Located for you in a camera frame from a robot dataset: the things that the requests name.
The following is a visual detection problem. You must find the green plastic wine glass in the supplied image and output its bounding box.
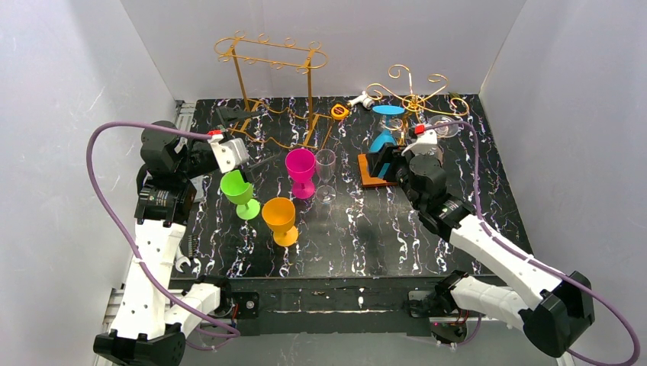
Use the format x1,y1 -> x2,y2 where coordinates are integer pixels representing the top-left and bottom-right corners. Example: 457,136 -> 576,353
220,170 -> 261,220

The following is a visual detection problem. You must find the blue plastic wine glass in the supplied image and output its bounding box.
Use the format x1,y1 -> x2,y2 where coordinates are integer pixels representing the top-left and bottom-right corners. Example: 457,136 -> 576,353
369,104 -> 404,153

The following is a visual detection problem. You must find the orange plastic wine glass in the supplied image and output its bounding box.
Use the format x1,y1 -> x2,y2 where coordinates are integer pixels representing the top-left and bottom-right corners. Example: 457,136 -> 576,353
262,197 -> 298,247

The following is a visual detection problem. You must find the clear wine glass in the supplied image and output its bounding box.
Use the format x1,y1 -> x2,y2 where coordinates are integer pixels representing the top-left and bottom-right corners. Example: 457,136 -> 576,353
429,115 -> 461,138
315,149 -> 336,204

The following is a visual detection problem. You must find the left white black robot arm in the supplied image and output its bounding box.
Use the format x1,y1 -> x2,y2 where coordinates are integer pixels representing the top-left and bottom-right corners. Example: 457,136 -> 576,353
85,120 -> 250,365

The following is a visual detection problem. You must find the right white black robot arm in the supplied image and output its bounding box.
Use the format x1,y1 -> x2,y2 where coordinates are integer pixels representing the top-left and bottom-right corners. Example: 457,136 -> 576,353
366,143 -> 594,358

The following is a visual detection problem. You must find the magenta plastic wine glass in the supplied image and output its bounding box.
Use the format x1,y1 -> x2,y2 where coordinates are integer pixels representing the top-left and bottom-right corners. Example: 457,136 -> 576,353
285,148 -> 316,200

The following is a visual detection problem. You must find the gold rectangular hanging rack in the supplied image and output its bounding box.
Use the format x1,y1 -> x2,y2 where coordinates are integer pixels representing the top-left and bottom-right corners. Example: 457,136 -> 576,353
213,30 -> 333,150

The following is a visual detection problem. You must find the white pipe fitting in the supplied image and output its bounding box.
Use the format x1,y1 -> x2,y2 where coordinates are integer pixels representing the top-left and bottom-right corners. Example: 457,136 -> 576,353
346,91 -> 375,111

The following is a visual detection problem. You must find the yellow tape measure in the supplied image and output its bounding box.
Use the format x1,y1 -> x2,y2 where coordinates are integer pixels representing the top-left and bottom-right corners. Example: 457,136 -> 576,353
330,103 -> 350,121

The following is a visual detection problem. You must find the black bit strip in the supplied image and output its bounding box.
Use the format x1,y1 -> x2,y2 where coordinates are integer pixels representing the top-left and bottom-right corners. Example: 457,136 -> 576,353
187,234 -> 199,258

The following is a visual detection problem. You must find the silver wrench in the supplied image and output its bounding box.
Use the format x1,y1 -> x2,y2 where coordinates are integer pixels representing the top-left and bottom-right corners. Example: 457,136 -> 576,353
175,246 -> 192,273

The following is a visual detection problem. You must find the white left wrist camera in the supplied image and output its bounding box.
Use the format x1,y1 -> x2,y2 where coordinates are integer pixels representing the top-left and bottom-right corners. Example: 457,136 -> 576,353
208,130 -> 249,173

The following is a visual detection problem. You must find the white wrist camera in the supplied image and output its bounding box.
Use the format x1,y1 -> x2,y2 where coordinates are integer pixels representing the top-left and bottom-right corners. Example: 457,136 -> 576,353
401,124 -> 438,156
208,130 -> 249,173

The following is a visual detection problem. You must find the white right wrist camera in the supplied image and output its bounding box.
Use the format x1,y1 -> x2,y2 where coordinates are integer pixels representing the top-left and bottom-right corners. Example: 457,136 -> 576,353
401,124 -> 438,156

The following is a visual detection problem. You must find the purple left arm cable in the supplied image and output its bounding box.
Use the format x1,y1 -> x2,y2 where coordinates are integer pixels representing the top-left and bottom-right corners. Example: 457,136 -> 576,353
85,120 -> 243,352

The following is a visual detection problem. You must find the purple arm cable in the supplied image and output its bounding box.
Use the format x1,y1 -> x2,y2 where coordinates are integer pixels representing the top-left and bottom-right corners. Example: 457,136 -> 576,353
85,120 -> 243,352
422,120 -> 642,366

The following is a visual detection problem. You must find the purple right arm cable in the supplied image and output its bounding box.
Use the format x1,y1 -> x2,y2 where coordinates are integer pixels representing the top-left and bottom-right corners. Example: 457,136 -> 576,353
422,120 -> 642,366

